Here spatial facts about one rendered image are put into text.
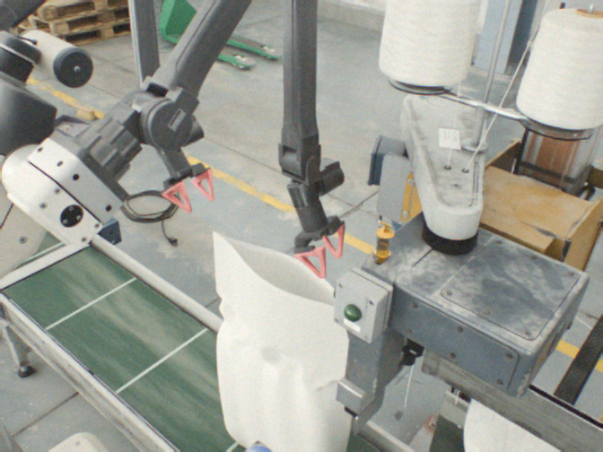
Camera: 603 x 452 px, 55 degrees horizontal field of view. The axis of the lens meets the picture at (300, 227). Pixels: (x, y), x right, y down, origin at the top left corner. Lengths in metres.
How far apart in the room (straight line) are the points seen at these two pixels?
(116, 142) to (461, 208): 0.53
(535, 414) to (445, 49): 0.65
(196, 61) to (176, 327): 1.40
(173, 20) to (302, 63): 5.37
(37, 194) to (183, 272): 2.23
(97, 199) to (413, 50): 0.57
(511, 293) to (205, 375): 1.30
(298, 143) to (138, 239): 2.26
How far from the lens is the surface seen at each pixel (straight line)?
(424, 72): 1.07
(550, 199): 1.21
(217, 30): 0.96
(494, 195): 1.17
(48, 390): 2.62
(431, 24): 1.04
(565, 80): 0.98
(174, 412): 1.94
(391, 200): 1.35
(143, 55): 1.49
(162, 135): 0.91
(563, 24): 0.97
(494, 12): 5.91
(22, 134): 0.98
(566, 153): 1.25
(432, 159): 1.08
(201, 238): 3.26
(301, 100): 1.11
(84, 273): 2.51
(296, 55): 1.09
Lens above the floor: 1.90
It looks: 35 degrees down
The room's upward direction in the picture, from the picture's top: 3 degrees clockwise
